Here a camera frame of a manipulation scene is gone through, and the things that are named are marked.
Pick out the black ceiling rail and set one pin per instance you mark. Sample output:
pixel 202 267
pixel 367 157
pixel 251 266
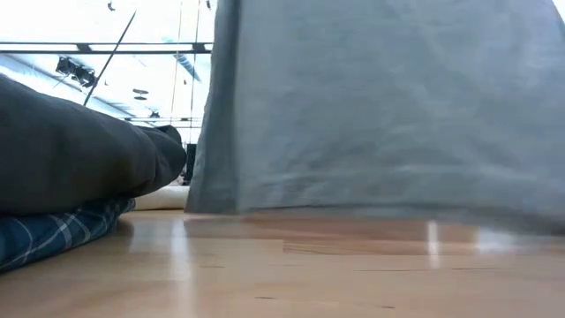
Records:
pixel 110 51

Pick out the black ceiling spotlight cluster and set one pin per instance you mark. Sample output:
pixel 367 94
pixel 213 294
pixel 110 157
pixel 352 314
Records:
pixel 77 73

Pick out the cream canvas tote bag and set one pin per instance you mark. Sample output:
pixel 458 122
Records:
pixel 163 199

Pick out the black rectangular panel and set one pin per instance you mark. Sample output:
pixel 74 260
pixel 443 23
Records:
pixel 191 163

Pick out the blue plaid cloth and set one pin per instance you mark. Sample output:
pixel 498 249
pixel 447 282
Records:
pixel 53 234

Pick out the dark grey garment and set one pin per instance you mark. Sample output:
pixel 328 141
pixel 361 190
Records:
pixel 79 154

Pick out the light grey garment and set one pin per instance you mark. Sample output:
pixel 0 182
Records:
pixel 375 110

